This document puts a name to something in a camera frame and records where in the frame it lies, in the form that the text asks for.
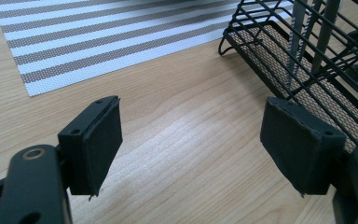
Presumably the striped woven placemat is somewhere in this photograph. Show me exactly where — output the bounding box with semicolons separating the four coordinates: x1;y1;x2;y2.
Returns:
0;0;294;98

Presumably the grey steel utensil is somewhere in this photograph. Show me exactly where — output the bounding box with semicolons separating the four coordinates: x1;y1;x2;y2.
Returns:
310;0;343;75

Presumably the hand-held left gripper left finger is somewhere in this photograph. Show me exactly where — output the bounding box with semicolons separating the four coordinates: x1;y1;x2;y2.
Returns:
57;95;124;198

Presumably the serrated steel knife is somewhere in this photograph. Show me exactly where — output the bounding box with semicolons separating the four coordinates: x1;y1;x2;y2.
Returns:
296;0;324;64
286;0;309;89

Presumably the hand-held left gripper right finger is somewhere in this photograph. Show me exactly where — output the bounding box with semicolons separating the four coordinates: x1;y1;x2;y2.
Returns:
259;96;347;198

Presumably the black wire cutlery rack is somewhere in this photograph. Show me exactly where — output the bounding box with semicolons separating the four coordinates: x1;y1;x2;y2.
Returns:
217;0;358;155

